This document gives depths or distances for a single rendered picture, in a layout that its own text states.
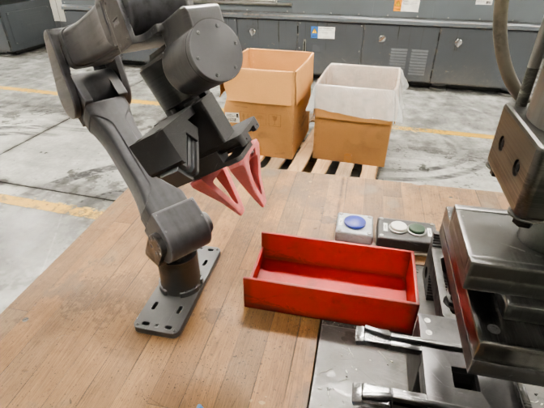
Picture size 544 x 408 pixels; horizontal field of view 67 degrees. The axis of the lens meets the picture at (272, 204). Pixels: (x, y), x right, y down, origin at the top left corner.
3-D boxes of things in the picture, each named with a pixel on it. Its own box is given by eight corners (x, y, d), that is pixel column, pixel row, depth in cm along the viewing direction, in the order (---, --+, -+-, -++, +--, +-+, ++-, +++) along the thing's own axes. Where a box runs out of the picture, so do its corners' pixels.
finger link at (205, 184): (269, 215, 48) (228, 146, 45) (220, 232, 51) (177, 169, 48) (281, 187, 54) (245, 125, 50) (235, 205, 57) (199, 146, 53)
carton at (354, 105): (322, 124, 330) (326, 59, 303) (400, 132, 315) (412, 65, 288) (303, 161, 274) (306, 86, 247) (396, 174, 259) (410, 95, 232)
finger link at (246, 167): (274, 214, 48) (232, 144, 44) (223, 231, 51) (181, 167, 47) (285, 185, 54) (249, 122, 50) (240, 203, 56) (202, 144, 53)
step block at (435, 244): (422, 273, 70) (433, 230, 66) (440, 275, 70) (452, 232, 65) (425, 299, 65) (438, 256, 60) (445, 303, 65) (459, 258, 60)
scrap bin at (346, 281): (261, 257, 74) (261, 231, 71) (407, 278, 69) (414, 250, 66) (244, 307, 64) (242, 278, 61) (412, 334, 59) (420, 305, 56)
